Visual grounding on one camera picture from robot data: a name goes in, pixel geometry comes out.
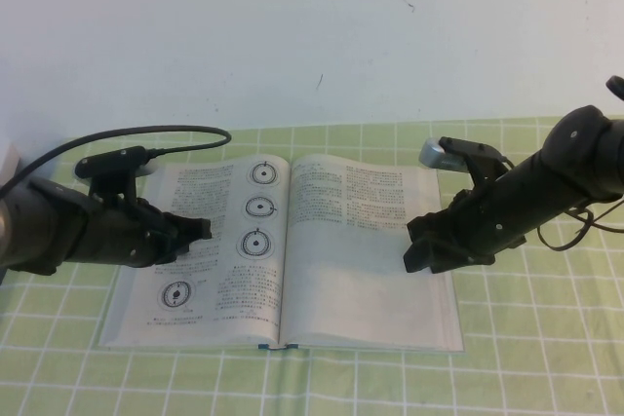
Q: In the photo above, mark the hardcover technical book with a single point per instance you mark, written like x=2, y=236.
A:
x=341, y=289

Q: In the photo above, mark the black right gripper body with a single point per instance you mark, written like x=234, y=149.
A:
x=453, y=228

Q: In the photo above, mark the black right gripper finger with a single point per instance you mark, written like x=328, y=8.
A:
x=446, y=264
x=418, y=255

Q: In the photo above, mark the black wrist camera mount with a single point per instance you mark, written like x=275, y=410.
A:
x=112, y=162
x=480, y=162

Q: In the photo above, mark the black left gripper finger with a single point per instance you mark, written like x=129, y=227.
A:
x=176, y=249
x=192, y=227

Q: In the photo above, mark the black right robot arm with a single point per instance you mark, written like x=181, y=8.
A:
x=551, y=182

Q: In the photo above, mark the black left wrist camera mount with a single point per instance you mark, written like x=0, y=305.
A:
x=112, y=162

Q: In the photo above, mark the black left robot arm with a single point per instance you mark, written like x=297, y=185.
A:
x=44, y=228

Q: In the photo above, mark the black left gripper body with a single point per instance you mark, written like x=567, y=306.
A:
x=127, y=236

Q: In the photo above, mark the green white checked tablecloth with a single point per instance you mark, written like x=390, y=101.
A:
x=536, y=338

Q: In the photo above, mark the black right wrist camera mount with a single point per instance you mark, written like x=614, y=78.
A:
x=480, y=162

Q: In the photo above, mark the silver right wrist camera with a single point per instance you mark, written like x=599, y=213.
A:
x=439, y=157

